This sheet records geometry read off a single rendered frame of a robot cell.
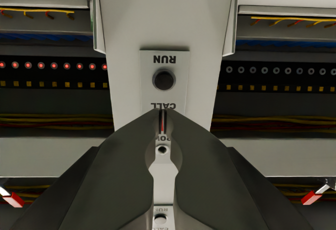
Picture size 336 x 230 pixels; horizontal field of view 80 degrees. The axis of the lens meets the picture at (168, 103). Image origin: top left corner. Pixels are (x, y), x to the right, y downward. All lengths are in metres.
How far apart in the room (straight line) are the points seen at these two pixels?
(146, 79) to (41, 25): 0.13
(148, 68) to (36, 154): 0.16
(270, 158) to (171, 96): 0.15
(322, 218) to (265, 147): 0.33
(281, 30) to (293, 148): 0.13
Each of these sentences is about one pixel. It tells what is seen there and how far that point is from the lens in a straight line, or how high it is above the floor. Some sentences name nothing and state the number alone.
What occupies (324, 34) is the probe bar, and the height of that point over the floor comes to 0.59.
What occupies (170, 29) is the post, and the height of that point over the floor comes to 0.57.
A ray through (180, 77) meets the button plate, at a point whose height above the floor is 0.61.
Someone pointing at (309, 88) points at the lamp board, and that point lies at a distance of 0.43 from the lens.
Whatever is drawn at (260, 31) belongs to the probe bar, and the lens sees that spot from 0.25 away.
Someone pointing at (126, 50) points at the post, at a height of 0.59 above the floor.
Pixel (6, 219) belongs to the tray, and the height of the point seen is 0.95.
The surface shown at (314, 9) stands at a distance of 0.25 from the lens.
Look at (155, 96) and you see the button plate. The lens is 0.18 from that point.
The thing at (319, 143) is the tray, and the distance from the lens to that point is 0.30.
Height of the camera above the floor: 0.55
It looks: 29 degrees up
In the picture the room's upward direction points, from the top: 178 degrees counter-clockwise
